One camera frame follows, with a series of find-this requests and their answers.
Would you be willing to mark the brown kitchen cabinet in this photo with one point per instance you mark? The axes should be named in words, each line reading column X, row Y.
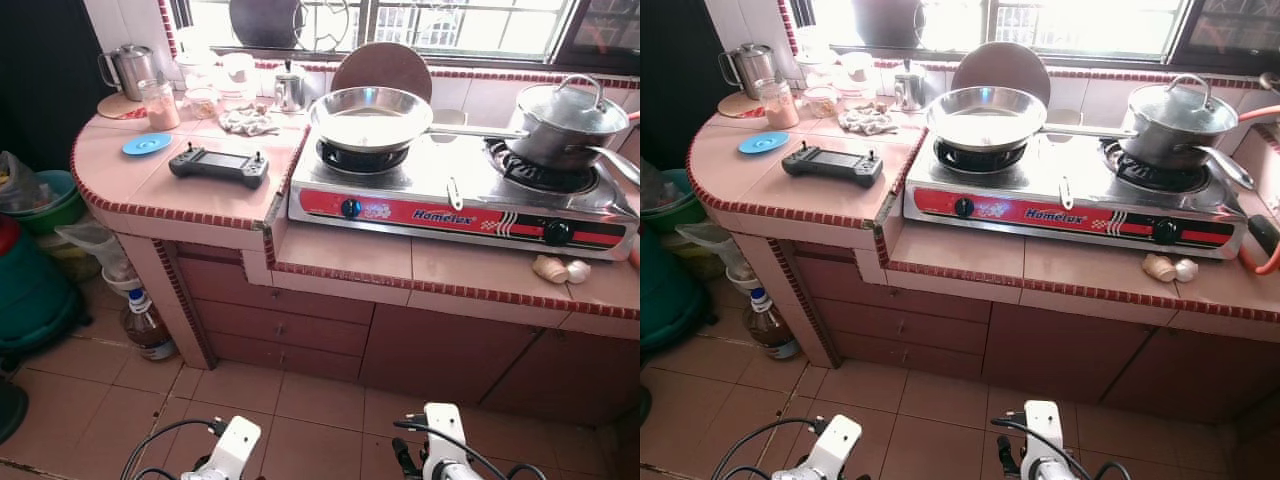
column 300, row 330
column 950, row 340

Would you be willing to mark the white garlic bulb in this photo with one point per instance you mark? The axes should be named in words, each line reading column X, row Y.
column 579, row 272
column 1186, row 270

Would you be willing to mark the steel red gas stove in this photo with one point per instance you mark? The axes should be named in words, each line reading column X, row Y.
column 1040, row 195
column 420, row 195

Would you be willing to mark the brown liquid plastic bottle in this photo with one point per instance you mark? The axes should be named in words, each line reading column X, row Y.
column 148, row 325
column 772, row 325

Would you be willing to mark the dark green barrel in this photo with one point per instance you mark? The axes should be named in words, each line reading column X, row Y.
column 665, row 290
column 30, row 290

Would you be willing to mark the steel wok pan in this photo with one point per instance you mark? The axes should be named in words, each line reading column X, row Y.
column 370, row 115
column 985, row 115

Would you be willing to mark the black handheld controller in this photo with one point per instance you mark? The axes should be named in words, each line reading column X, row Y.
column 832, row 164
column 218, row 165

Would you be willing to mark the clear plastic bag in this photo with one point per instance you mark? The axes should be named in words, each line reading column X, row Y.
column 715, row 248
column 95, row 245

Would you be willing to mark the green plastic bucket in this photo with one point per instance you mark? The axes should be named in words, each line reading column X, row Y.
column 675, row 205
column 55, row 205

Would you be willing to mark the steel pot with lid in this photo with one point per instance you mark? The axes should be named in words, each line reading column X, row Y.
column 565, row 115
column 1180, row 115

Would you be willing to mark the small steel teapot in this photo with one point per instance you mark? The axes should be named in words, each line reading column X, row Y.
column 909, row 90
column 289, row 90

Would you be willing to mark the round brown board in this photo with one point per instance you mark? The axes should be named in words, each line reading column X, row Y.
column 1005, row 65
column 385, row 65

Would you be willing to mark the blue round lid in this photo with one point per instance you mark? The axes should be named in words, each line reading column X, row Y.
column 764, row 143
column 147, row 144

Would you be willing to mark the clear jar brown contents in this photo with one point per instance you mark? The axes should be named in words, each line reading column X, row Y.
column 204, row 104
column 822, row 103

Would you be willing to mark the white plastic tub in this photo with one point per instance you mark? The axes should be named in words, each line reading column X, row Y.
column 238, row 75
column 857, row 75

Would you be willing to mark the glass jar pink powder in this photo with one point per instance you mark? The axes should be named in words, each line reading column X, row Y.
column 160, row 108
column 778, row 108

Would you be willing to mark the window with metal grille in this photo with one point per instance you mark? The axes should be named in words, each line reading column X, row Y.
column 450, row 25
column 1080, row 25

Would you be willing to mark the round woven coaster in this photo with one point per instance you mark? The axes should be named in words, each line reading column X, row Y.
column 735, row 105
column 115, row 106

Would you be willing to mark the steel kettle jug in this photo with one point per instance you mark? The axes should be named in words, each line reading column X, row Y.
column 752, row 66
column 132, row 68

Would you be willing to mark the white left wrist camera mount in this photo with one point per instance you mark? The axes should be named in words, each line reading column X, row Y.
column 235, row 445
column 835, row 445

